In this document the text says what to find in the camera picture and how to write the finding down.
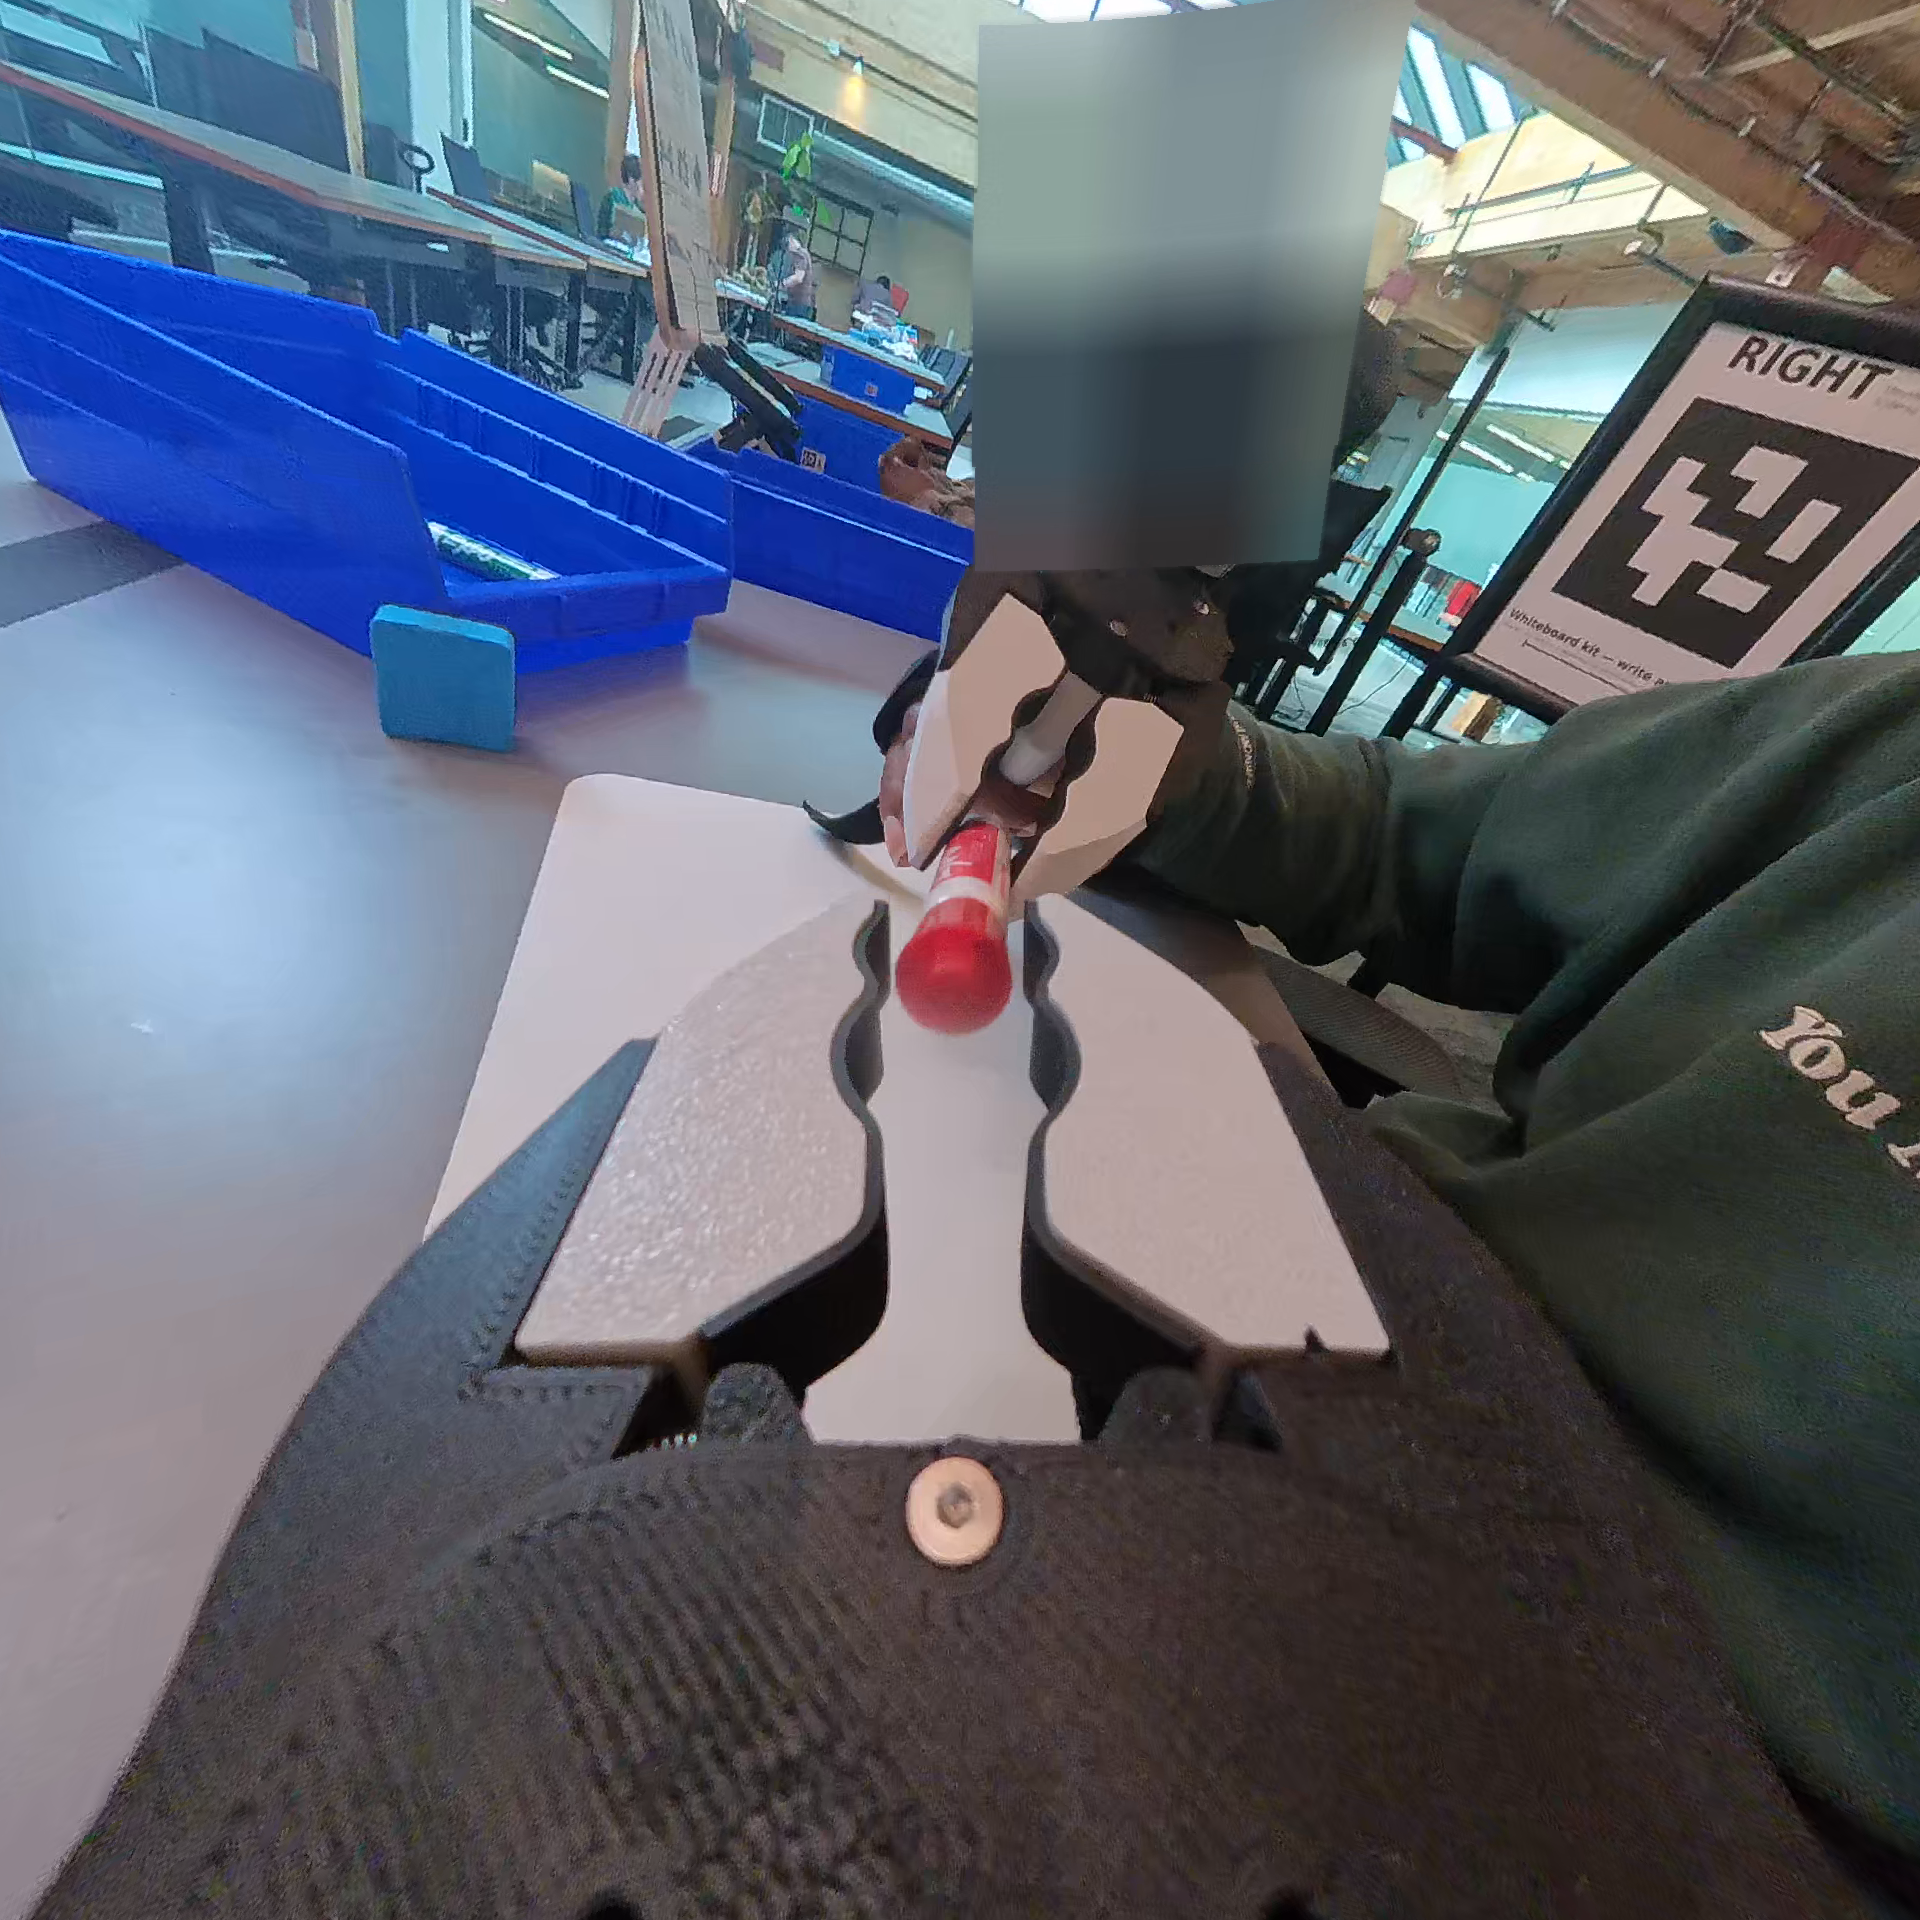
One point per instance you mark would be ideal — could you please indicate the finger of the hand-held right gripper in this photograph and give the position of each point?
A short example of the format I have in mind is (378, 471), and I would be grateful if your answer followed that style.
(1096, 796)
(967, 722)

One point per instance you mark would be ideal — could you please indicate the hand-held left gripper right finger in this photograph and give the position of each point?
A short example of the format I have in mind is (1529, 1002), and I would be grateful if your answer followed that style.
(1217, 1188)

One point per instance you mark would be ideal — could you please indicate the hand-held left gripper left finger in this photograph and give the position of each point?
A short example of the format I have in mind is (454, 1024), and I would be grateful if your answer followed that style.
(707, 1188)

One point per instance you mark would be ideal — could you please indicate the red dry-erase marker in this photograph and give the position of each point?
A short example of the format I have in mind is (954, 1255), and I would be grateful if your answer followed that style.
(1007, 812)

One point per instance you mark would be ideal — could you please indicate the red marker cap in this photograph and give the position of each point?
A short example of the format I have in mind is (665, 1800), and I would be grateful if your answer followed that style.
(955, 960)

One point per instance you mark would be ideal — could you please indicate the white whiteboard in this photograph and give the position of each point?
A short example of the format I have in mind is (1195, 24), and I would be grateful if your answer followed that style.
(601, 932)

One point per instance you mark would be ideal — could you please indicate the blue whiteboard eraser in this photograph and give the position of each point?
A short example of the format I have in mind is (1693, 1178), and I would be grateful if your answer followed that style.
(442, 679)

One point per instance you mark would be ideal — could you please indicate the blue plastic bin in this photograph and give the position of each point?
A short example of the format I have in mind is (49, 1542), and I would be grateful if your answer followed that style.
(856, 540)
(871, 375)
(271, 452)

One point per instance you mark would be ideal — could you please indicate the person's right hand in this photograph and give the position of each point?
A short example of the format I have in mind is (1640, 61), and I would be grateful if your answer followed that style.
(901, 787)

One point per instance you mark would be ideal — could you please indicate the black office chair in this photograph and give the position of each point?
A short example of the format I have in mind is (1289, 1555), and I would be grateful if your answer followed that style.
(1335, 603)

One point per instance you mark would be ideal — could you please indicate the green sweatshirt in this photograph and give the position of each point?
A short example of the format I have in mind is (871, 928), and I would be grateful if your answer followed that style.
(1711, 1202)

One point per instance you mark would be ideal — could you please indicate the wooden sign board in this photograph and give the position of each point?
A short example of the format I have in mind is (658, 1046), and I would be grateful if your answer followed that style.
(674, 182)

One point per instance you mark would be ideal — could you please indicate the black framed tag sign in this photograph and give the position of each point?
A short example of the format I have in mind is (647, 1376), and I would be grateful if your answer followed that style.
(1741, 496)

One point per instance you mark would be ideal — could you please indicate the wooden desk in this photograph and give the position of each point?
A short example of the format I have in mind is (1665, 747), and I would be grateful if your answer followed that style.
(301, 182)

